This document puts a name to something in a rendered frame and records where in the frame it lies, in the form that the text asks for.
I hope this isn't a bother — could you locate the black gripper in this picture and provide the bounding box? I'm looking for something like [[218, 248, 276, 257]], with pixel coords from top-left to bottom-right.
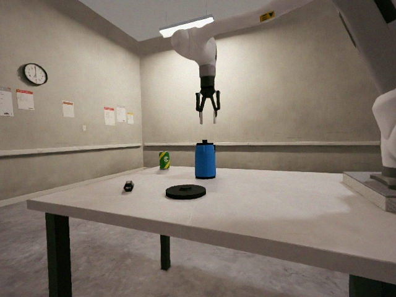
[[196, 76, 220, 124]]

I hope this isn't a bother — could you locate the green drink can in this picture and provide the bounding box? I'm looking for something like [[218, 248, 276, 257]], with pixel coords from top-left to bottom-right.
[[159, 151, 170, 170]]

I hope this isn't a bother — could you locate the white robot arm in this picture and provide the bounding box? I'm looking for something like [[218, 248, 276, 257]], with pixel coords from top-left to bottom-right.
[[171, 0, 396, 190]]

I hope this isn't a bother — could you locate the black round disc with center stud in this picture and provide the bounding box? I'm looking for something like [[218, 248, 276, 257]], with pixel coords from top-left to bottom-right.
[[166, 184, 206, 200]]

